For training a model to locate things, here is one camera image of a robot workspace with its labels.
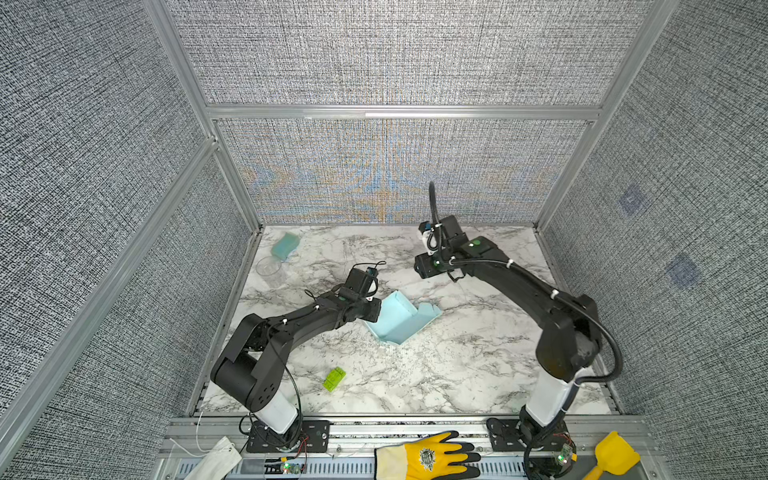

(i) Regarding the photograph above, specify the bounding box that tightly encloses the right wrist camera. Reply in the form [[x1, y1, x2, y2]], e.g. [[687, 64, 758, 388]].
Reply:
[[418, 221, 437, 255]]

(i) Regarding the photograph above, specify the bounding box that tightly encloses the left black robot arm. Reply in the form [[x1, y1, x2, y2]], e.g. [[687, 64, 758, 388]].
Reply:
[[210, 263, 382, 436]]

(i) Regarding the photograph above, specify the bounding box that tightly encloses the light blue paper box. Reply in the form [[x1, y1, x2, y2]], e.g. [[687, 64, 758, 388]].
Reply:
[[365, 291, 443, 345]]

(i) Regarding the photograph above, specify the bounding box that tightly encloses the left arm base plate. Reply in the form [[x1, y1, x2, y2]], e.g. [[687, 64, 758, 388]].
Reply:
[[245, 417, 331, 455]]

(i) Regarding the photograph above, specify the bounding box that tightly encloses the teal sponge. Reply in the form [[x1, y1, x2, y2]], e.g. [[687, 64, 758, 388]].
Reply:
[[270, 232, 300, 262]]

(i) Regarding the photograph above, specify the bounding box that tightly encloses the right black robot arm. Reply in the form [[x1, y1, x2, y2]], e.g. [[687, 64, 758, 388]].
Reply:
[[414, 216, 624, 447]]

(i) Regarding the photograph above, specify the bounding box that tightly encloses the green toy brick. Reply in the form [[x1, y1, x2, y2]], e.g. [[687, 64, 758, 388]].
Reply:
[[323, 367, 346, 392]]

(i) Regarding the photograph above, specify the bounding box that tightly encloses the yellow black work glove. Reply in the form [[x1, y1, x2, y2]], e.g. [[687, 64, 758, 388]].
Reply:
[[374, 430, 481, 480]]

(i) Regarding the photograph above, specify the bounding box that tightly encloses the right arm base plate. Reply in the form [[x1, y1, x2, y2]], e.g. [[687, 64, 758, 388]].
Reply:
[[485, 417, 577, 460]]

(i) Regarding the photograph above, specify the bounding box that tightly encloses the yellow plastic scoop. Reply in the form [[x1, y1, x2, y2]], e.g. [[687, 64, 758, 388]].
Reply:
[[583, 431, 641, 480]]

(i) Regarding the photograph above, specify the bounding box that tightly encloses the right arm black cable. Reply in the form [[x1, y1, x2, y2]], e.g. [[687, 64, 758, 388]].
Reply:
[[427, 181, 442, 247]]

